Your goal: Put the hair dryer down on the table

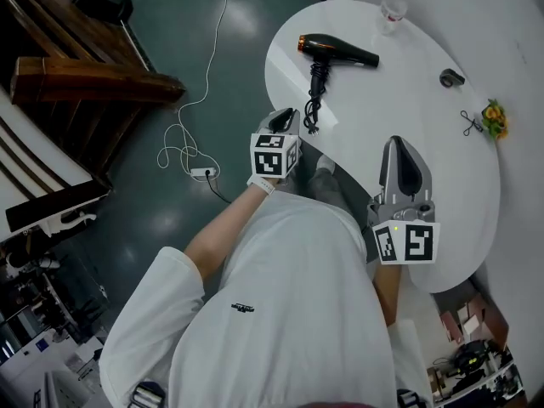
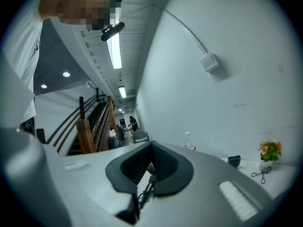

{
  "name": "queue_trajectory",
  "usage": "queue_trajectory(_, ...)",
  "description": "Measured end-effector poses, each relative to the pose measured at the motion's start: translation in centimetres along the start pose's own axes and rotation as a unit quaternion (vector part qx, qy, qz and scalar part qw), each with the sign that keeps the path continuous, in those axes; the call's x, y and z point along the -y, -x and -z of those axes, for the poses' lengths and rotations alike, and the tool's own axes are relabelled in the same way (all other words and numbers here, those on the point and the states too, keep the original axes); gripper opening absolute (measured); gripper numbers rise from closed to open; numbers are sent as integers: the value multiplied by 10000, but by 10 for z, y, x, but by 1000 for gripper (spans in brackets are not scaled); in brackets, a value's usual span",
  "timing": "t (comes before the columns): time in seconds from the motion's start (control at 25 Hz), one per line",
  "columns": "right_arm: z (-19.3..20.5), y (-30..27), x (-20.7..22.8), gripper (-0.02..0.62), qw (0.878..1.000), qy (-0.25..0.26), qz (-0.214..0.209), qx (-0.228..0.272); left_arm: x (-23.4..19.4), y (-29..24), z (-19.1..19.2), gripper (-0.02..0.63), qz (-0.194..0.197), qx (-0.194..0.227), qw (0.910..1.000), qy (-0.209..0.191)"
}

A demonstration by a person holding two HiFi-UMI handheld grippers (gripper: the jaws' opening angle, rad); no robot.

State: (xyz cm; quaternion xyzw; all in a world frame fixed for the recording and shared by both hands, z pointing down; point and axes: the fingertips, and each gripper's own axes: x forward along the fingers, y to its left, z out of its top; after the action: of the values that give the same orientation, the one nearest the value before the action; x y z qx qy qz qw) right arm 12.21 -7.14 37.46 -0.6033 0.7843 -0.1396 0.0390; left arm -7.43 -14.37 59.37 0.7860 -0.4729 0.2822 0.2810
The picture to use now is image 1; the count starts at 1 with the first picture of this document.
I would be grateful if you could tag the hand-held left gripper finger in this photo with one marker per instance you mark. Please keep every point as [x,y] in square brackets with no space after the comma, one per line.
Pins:
[267,122]
[293,123]

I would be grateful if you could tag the white power strip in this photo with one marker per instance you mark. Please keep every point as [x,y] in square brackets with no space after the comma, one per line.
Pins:
[204,173]

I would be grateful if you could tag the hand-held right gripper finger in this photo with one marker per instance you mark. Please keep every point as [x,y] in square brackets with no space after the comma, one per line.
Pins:
[387,172]
[425,185]

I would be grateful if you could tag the person's white shirt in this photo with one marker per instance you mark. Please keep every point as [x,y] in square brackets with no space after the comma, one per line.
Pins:
[289,313]

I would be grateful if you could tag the white carved furniture leg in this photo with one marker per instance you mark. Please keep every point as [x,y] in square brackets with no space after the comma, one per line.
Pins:
[68,223]

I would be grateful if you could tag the clear plastic water bottle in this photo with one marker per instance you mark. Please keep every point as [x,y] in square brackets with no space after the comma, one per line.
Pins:
[393,11]

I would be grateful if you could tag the white wristwatch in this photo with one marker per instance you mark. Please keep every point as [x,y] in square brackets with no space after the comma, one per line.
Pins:
[261,184]

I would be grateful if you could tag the person's grey trousers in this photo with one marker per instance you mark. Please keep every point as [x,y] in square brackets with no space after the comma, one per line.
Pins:
[327,189]

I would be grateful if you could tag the black eyelash curler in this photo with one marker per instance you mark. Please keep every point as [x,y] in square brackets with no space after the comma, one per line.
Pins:
[467,121]

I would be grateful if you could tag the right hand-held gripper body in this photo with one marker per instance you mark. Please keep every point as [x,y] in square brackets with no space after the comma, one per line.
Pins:
[408,242]

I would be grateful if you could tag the pile of pink brown boards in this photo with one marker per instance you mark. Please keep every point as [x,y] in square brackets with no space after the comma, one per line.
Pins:
[489,321]

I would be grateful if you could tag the person's left forearm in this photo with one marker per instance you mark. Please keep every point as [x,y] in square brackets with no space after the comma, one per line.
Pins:
[225,236]

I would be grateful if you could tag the person's right forearm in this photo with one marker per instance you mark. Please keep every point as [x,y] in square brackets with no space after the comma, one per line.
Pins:
[387,296]

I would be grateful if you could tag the dark wooden staircase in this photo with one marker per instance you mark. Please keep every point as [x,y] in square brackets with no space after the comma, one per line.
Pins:
[85,83]

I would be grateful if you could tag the white oval table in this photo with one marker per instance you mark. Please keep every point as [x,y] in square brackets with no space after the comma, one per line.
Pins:
[404,100]

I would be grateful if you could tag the small black device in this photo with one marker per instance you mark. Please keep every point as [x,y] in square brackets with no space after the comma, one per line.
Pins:
[450,78]

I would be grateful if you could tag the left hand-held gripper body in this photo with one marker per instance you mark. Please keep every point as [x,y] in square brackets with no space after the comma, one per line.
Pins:
[270,157]

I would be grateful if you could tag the black hair dryer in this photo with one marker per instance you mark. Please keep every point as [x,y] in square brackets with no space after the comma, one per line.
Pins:
[331,49]

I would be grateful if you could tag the person's white right shoe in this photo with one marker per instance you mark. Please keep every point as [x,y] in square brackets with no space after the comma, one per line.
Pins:
[326,163]

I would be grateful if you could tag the black round helmet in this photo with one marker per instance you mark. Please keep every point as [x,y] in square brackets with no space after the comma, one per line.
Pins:
[469,355]

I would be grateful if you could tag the yellow green flower toy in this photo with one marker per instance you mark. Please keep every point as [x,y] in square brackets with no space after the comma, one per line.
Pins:
[495,119]

